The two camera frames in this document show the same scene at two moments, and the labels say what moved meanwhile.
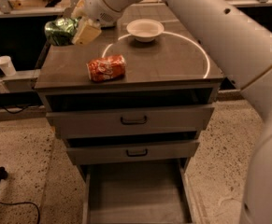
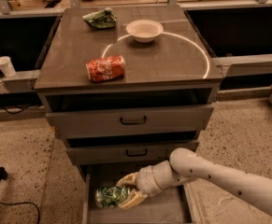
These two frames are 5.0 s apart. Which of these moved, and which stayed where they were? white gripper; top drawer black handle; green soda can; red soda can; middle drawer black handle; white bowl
Moved: white gripper; green soda can
Stayed: top drawer black handle; red soda can; middle drawer black handle; white bowl
